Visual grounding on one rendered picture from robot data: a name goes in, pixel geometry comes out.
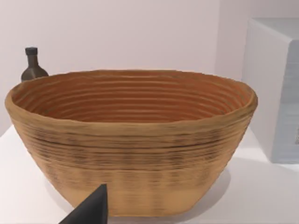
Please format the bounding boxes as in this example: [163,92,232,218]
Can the dark olive bottle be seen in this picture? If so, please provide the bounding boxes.
[21,47,49,83]

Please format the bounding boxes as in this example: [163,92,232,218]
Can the pale grey box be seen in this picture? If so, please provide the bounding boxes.
[242,17,299,165]

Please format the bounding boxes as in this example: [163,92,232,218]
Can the brown woven basket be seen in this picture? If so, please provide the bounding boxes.
[4,69,258,218]

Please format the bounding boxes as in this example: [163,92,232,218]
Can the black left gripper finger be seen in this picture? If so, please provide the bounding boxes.
[58,183,107,224]

